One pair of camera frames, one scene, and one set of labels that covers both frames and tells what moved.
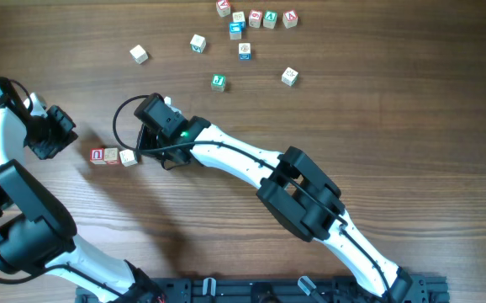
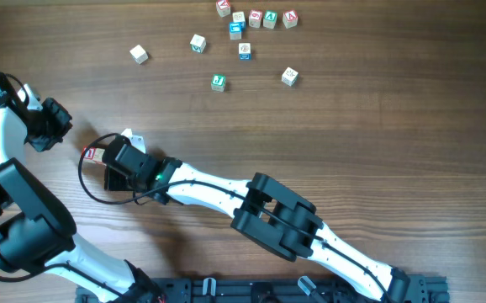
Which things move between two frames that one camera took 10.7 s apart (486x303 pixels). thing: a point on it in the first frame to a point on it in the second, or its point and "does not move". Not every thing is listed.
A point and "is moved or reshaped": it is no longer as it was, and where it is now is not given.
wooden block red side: (97, 156) to (90, 152)
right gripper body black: (143, 143) to (111, 152)
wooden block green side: (198, 43) does not move
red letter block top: (223, 7) does not move
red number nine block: (255, 18) does not move
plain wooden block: (111, 156) is moved or reshaped
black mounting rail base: (408, 289) does not move
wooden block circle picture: (219, 82) does not move
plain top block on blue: (239, 17) does not move
